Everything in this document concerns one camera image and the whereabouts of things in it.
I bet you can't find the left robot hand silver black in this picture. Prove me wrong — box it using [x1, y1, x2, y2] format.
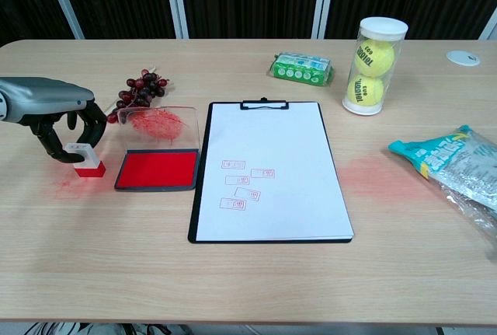
[0, 76, 108, 164]

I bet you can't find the red white rubber stamp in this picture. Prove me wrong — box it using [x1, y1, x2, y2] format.
[64, 142, 106, 179]

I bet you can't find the red ink pad clear lid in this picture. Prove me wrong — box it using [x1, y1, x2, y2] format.
[114, 106, 202, 192]

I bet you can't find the dark red grape bunch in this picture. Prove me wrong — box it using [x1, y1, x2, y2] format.
[106, 71, 171, 124]

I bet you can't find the black clipboard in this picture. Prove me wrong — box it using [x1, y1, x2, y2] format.
[187, 97, 355, 245]

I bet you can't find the white paper with red stamps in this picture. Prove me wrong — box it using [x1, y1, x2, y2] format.
[195, 102, 354, 242]

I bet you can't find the green tissue pack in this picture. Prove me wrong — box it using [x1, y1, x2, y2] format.
[266, 51, 335, 87]

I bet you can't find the yellow tennis ball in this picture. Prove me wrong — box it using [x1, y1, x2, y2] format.
[353, 38, 396, 79]
[346, 75, 385, 106]

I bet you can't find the clear tennis ball tube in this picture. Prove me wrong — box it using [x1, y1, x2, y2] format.
[342, 16, 408, 117]

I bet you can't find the teal snack bag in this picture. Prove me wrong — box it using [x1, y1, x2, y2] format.
[388, 124, 497, 262]

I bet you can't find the white round cable grommet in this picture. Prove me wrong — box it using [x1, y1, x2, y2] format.
[445, 50, 481, 67]

